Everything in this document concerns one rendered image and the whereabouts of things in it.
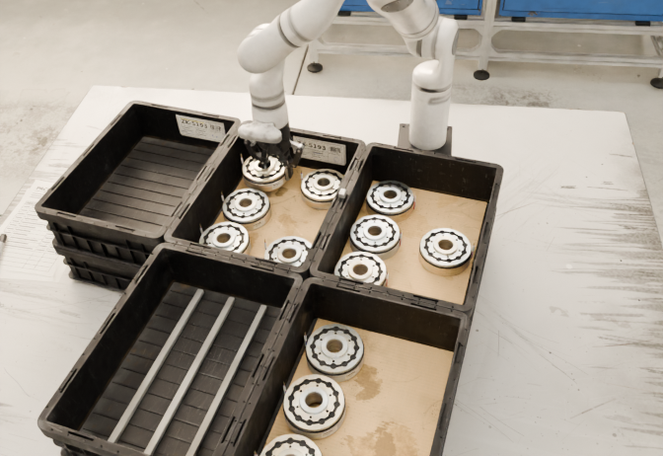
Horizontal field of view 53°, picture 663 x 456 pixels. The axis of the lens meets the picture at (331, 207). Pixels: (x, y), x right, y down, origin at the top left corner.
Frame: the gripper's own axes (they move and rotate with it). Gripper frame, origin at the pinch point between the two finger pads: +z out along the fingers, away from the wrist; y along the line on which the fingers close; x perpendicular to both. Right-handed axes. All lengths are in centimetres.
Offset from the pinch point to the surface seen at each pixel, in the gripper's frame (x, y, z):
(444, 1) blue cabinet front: -179, -10, 49
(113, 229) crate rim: 30.2, 22.6, -5.8
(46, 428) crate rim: 70, 11, -6
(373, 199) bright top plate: 2.4, -22.7, 1.6
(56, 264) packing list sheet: 26, 47, 17
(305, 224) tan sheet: 10.5, -9.7, 4.4
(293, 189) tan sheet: 0.5, -3.5, 4.4
